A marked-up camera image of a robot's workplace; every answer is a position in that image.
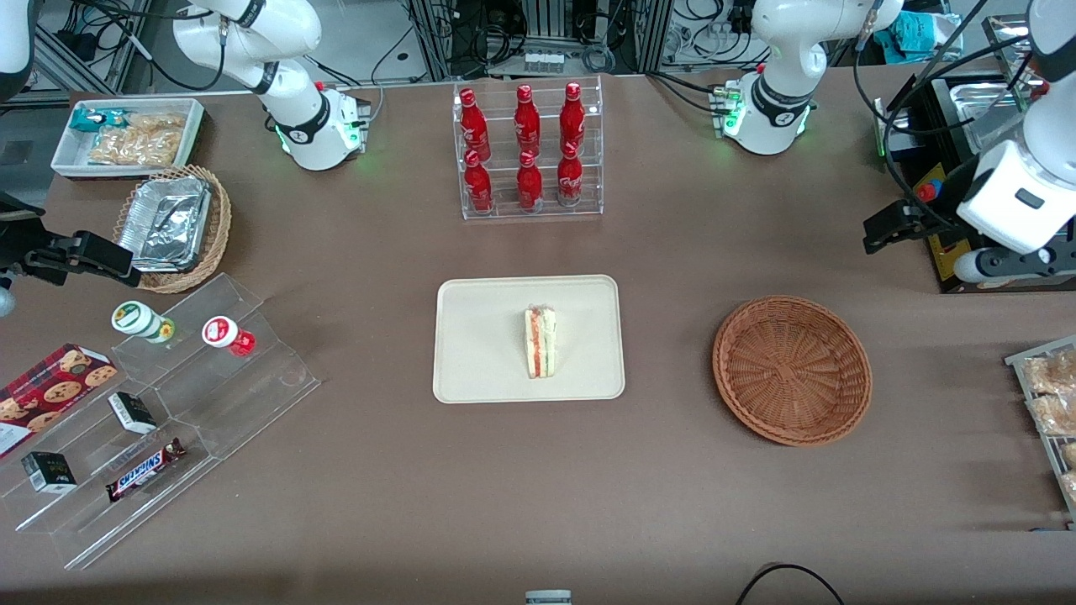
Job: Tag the clear acrylic bottle rack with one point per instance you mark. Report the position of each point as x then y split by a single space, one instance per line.
593 210

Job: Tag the brown round wicker basket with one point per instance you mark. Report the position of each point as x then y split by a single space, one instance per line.
792 370

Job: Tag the wrapped bread pack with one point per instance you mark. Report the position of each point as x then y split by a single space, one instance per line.
1051 374
1055 413

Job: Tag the red lidded small bottle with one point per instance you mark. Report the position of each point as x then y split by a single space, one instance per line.
223 333

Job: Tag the beige plastic tray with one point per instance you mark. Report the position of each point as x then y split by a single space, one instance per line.
479 339

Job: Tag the teal crumpled bag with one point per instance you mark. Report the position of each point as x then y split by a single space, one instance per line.
912 38

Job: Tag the red chocolate cookie box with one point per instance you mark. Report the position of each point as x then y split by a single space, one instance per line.
50 391

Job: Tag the snickers chocolate bar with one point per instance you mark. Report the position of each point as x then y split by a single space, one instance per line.
143 470

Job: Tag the black box with stop button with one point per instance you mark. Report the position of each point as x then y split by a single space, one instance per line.
943 256

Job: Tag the silver foil tray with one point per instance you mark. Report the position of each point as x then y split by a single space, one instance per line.
988 109

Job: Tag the white rectangular snack tray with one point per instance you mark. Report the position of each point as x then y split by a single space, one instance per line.
67 160

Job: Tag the green lidded small bottle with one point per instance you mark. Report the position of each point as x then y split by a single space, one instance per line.
136 319

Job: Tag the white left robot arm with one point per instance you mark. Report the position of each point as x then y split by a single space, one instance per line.
777 118

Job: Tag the white terminal block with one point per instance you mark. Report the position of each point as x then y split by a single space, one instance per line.
544 61

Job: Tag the triangular sandwich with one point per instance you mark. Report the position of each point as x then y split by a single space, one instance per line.
540 343

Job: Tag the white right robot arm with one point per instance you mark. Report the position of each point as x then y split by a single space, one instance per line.
311 134

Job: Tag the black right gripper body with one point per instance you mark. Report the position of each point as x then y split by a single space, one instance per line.
18 245

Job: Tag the small grey object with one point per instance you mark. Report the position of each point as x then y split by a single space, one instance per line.
548 598

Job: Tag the tray of packaged bread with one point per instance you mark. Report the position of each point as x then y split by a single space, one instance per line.
1021 363

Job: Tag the clear bag of crackers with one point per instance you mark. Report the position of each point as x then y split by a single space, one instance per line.
139 143

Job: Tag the red cola bottle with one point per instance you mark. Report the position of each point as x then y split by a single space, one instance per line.
572 119
527 122
569 178
479 186
474 126
530 185

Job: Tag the silver foil container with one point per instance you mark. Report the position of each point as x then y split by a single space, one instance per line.
164 223

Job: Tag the teal snack packet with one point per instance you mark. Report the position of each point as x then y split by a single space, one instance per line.
88 119

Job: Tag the clear acrylic stepped shelf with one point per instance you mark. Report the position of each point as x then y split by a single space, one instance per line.
244 403

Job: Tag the light oval wicker basket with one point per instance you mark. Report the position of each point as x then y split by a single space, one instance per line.
220 220

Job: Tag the small black box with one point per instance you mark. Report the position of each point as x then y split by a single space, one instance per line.
48 472
132 412

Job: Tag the silver metal block device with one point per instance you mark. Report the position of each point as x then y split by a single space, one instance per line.
893 139

